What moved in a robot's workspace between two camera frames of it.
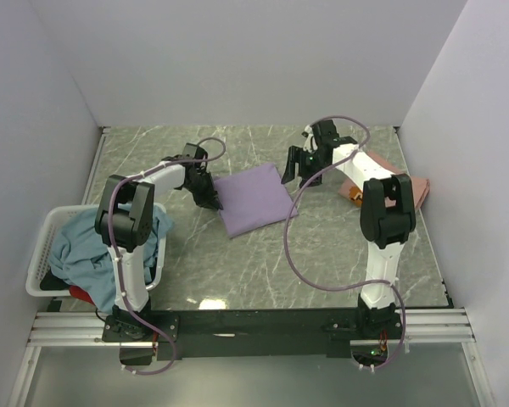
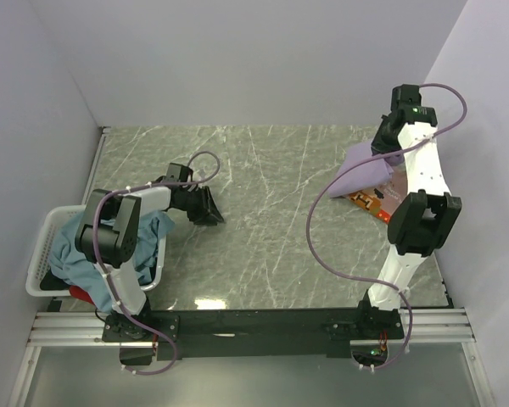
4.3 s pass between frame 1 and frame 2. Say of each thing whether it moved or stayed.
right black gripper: moved
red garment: stayed
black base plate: stayed
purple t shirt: moved
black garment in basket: stayed
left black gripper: moved
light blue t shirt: stayed
